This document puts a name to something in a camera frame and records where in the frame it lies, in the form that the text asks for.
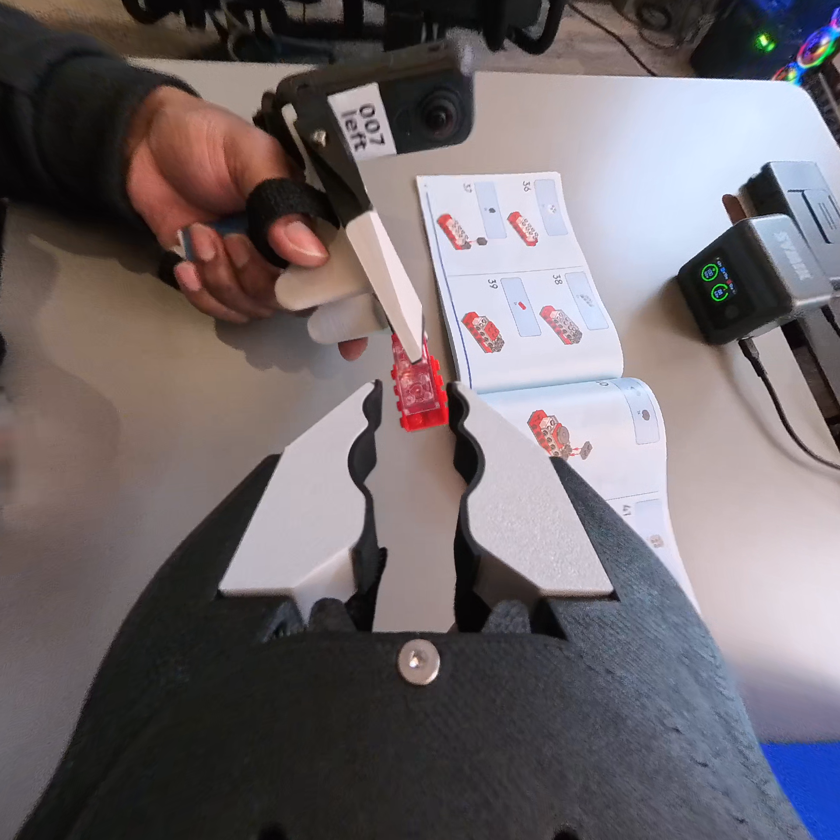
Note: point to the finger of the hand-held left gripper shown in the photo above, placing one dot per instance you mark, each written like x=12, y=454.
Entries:
x=388, y=281

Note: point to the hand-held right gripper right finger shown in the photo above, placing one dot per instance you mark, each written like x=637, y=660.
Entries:
x=532, y=518

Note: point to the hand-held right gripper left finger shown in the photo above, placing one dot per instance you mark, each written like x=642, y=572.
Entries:
x=297, y=518

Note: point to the red toy brick assembly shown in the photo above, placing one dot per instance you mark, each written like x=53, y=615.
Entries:
x=418, y=392

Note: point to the person's left forearm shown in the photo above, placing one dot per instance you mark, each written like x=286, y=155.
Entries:
x=60, y=98

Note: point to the person's left hand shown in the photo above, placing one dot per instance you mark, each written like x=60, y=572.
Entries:
x=191, y=164

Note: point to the black office chair base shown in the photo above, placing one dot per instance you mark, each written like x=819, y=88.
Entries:
x=330, y=19

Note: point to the brick instruction booklet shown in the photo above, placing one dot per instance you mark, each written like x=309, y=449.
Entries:
x=525, y=274

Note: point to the blue plastic bin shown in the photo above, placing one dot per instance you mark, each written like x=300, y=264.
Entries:
x=808, y=793

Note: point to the computer case with coloured lights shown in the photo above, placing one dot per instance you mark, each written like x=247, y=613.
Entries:
x=755, y=32

